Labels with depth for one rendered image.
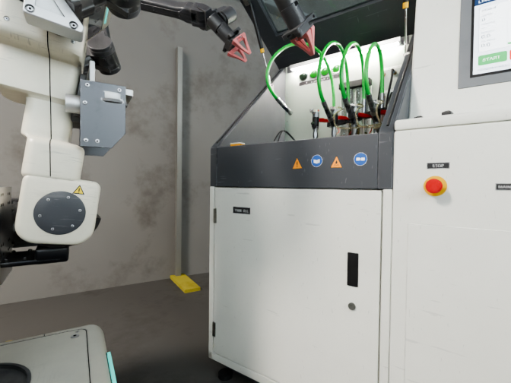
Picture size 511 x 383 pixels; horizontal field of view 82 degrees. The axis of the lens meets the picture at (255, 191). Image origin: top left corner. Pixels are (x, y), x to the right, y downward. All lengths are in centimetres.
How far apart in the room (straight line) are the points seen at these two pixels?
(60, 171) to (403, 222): 88
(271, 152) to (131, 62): 183
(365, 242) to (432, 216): 19
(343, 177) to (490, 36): 63
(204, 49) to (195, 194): 129
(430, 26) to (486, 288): 87
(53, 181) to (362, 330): 91
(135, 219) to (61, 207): 171
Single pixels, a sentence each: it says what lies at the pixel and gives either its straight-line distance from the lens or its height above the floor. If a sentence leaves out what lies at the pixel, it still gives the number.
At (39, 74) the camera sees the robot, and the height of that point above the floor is 105.
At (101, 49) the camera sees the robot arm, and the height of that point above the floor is 123.
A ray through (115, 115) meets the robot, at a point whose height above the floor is 97.
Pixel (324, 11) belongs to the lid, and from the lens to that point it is 158.
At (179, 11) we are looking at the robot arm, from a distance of 139.
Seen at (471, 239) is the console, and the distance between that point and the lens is 88.
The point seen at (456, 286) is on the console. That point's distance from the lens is 90.
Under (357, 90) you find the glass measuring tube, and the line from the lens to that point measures 151.
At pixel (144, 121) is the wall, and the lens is 257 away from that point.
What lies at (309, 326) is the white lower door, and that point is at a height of 34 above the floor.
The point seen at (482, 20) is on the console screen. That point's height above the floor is 132.
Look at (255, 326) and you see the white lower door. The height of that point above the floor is 27.
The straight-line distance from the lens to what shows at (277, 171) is 103.
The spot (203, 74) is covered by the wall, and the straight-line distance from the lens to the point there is 283.
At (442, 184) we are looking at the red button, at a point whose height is 80.
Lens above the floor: 80
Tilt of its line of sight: 1 degrees down
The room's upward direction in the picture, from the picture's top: 1 degrees clockwise
